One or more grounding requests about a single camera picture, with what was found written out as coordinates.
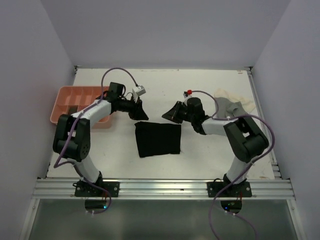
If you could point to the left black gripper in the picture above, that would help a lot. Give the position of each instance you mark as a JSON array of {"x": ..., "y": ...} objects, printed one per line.
[{"x": 137, "y": 113}]

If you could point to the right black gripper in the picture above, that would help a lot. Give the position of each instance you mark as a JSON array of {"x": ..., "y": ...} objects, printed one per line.
[{"x": 173, "y": 114}]

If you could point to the black underwear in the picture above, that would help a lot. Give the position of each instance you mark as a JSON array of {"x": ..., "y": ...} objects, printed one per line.
[{"x": 156, "y": 139}]

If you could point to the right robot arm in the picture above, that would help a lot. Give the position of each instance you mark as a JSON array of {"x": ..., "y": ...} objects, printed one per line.
[{"x": 245, "y": 137}]

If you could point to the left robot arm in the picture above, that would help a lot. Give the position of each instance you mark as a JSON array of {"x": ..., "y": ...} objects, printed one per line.
[{"x": 72, "y": 139}]

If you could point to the grey and cream underwear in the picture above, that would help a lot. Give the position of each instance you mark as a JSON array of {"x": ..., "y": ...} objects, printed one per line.
[{"x": 232, "y": 105}]

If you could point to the dark rolled cloth in tray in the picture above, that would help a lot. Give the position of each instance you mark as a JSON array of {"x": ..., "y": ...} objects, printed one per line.
[{"x": 72, "y": 110}]

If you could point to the pink compartment tray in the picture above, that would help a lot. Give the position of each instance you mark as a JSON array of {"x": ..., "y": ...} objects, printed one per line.
[{"x": 86, "y": 98}]

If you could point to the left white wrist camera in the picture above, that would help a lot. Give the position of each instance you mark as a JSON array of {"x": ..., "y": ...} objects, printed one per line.
[{"x": 138, "y": 90}]

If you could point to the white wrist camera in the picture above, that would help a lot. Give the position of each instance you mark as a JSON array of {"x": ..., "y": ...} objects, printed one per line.
[
  {"x": 138, "y": 90},
  {"x": 187, "y": 93}
]

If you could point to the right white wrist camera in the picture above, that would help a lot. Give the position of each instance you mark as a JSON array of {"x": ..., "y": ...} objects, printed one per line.
[{"x": 187, "y": 93}]

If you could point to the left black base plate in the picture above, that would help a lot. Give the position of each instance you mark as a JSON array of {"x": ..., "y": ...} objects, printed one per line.
[{"x": 83, "y": 189}]

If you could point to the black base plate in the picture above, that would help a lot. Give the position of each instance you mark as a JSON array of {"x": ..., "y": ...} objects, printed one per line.
[
  {"x": 242, "y": 189},
  {"x": 83, "y": 189}
]

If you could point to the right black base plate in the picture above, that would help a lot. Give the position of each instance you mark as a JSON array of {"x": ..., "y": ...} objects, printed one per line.
[{"x": 242, "y": 189}]

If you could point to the aluminium mounting rail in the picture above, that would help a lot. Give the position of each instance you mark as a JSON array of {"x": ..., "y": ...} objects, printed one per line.
[{"x": 164, "y": 189}]

